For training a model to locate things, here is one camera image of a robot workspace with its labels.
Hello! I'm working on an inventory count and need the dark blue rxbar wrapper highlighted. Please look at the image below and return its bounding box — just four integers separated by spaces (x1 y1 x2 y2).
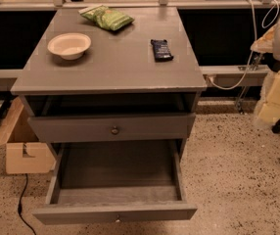
151 39 173 62

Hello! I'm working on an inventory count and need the closed grey upper drawer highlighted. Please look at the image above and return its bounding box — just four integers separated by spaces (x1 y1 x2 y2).
28 114 196 143

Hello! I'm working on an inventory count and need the grey wooden drawer cabinet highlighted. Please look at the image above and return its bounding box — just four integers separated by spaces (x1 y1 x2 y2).
10 6 209 226

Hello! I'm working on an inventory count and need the open grey lower drawer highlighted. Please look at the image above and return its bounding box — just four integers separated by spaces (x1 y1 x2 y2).
33 140 197 225

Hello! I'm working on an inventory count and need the white paper bowl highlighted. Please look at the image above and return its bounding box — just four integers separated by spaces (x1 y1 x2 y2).
47 33 91 60

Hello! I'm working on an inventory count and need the green chip bag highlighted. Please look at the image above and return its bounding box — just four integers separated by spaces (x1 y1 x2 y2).
78 5 134 31

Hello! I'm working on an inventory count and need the cardboard box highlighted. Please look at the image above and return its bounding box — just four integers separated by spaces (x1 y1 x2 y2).
0 98 56 174

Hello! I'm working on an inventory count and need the black floor cable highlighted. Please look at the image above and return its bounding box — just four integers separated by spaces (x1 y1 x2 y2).
17 173 37 235

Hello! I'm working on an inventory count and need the white cable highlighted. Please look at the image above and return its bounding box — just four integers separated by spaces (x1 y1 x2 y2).
208 0 280 91

